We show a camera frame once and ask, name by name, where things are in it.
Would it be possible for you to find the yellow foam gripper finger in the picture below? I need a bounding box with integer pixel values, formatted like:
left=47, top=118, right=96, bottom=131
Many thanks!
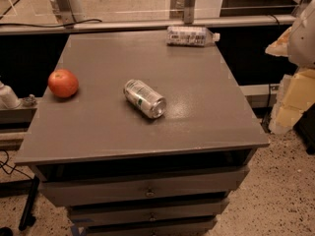
left=269, top=68, right=315, bottom=134

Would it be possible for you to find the silver green 7up can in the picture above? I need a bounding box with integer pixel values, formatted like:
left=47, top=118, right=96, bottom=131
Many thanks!
left=123, top=80, right=166, bottom=119

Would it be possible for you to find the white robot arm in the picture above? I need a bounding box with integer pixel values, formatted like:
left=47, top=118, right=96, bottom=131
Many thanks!
left=265, top=0, right=315, bottom=134

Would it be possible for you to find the top grey drawer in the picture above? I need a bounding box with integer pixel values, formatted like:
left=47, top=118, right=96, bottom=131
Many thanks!
left=39, top=166, right=249, bottom=207

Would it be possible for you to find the grey drawer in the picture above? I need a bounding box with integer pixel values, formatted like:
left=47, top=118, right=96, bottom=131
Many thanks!
left=87, top=216, right=217, bottom=236
left=69, top=199, right=229, bottom=227
left=39, top=166, right=249, bottom=207

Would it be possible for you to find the clear plastic water bottle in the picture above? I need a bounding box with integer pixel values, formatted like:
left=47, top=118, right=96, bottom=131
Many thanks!
left=166, top=26, right=221, bottom=47

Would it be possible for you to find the middle grey drawer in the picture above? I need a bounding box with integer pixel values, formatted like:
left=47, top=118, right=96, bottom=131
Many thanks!
left=69, top=199, right=229, bottom=227

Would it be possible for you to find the grey drawer cabinet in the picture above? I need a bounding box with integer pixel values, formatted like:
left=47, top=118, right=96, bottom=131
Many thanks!
left=14, top=29, right=271, bottom=236

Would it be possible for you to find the bottom grey drawer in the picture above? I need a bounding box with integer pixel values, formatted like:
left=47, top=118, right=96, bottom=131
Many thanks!
left=87, top=216, right=217, bottom=236

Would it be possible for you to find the red apple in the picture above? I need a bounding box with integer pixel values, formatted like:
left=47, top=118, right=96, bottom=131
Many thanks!
left=48, top=69, right=79, bottom=98

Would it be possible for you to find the black stand leg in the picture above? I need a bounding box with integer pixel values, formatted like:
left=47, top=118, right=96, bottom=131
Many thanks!
left=19, top=176, right=39, bottom=231

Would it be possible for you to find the grey metal rail frame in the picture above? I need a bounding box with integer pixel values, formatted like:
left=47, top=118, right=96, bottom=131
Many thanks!
left=0, top=14, right=295, bottom=35

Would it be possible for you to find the black cable on rail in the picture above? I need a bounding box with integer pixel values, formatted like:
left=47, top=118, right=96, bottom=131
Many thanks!
left=0, top=18, right=103, bottom=29

